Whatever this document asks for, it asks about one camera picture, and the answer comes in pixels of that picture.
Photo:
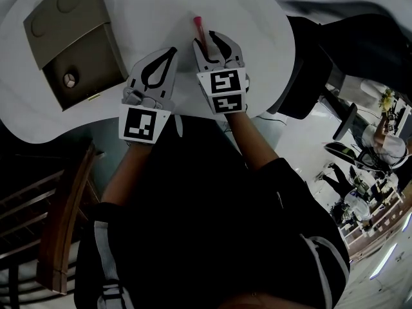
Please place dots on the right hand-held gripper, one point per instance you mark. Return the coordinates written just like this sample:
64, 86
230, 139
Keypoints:
225, 92

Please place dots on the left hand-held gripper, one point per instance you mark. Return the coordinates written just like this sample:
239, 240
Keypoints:
138, 125

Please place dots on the pink makeup tube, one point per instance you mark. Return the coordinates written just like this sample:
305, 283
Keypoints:
199, 27

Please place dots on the round white-topped makeup jar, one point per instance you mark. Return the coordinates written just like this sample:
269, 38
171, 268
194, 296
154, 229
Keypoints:
69, 79

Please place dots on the beige hinged box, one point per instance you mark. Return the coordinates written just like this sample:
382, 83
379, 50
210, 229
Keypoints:
74, 18

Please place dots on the person's left forearm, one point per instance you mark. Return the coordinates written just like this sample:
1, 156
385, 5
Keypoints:
124, 175

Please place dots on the person's right forearm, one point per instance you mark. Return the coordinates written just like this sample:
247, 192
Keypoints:
249, 140

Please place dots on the black office chair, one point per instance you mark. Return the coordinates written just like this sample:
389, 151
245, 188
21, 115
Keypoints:
354, 47

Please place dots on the person's black shirt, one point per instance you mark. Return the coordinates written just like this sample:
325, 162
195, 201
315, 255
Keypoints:
199, 211

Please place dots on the black green-striped chair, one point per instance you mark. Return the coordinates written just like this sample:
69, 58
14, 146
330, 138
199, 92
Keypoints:
341, 150

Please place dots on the brown wooden chair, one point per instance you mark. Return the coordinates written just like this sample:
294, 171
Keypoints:
61, 211

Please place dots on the yellow flower bunch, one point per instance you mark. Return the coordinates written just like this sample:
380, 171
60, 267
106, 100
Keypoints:
387, 99

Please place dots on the white shelf unit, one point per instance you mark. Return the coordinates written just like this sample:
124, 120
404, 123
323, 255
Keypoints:
380, 214

